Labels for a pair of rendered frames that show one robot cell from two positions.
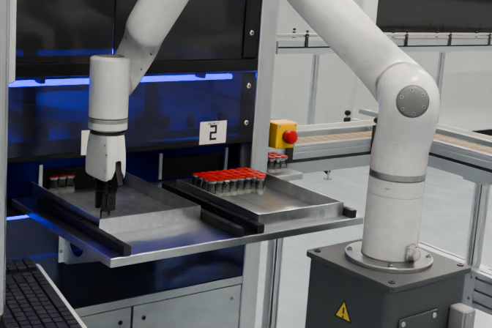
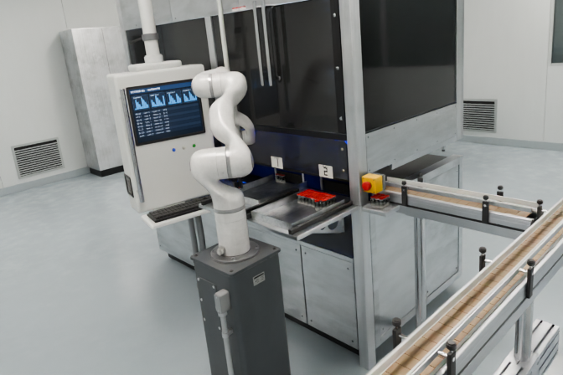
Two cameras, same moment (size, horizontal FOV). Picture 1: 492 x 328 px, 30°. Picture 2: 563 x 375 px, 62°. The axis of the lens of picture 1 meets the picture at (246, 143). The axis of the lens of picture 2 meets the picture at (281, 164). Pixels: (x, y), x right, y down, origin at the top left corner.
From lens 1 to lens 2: 284 cm
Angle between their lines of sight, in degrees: 83
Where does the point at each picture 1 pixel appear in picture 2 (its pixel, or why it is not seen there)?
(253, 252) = (358, 248)
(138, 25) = not seen: hidden behind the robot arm
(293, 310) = not seen: outside the picture
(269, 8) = (348, 104)
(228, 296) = (346, 265)
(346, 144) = (457, 208)
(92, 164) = not seen: hidden behind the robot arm
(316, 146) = (428, 202)
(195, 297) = (328, 256)
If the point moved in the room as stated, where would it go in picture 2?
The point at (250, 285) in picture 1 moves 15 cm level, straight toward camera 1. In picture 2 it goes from (358, 267) to (327, 270)
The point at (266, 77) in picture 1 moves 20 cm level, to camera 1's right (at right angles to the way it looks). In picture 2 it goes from (352, 146) to (364, 156)
